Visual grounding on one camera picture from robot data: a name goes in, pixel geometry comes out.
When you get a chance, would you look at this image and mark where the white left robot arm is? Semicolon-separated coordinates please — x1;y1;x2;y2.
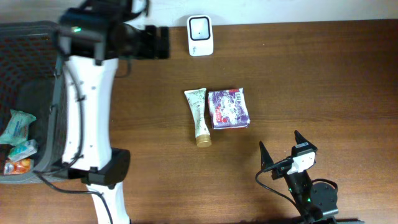
55;1;170;223

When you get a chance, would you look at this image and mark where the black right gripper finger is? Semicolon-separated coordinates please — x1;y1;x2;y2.
259;141;274;170
294;130;310;146

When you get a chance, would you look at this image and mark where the mint green wipes pack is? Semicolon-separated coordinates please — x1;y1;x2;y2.
1;110;37;146

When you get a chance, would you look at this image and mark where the white barcode scanner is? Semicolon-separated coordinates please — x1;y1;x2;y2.
187;15;214;57

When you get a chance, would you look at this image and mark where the small teal tissue pack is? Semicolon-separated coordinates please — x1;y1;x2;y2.
8;139;38;162

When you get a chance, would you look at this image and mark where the purple tissue pack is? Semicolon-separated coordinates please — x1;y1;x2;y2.
208;88;251;129

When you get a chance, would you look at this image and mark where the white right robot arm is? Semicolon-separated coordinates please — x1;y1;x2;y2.
255;131;338;223

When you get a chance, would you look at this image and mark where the small orange tissue pack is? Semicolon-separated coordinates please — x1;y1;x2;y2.
3;159;34;175

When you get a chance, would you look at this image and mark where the dark grey plastic basket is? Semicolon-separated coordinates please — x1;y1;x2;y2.
1;21;67;171

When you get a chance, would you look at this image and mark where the white Pantene tube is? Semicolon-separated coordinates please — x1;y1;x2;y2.
184;88;212;147

